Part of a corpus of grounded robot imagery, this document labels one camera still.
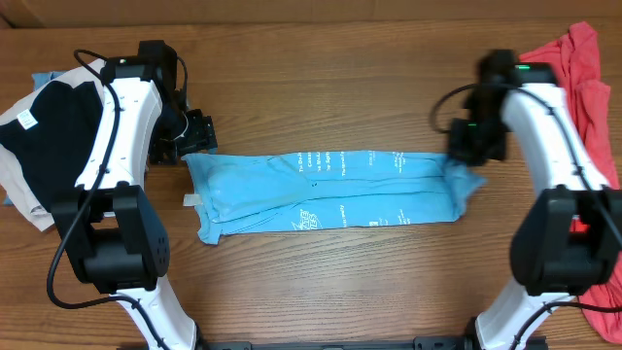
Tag light blue printed t-shirt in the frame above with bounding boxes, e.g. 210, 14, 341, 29
184, 151, 486, 245

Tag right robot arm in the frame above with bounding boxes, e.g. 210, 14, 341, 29
446, 50, 621, 349

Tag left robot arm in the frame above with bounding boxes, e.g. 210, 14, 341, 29
46, 40, 218, 349

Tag folded black t-shirt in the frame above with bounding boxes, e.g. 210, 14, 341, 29
1, 81, 103, 210

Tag red t-shirt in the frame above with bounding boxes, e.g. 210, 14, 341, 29
519, 21, 621, 344

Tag folded blue jeans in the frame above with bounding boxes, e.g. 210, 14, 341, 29
2, 71, 66, 206

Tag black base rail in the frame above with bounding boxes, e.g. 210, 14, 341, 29
193, 334, 550, 350

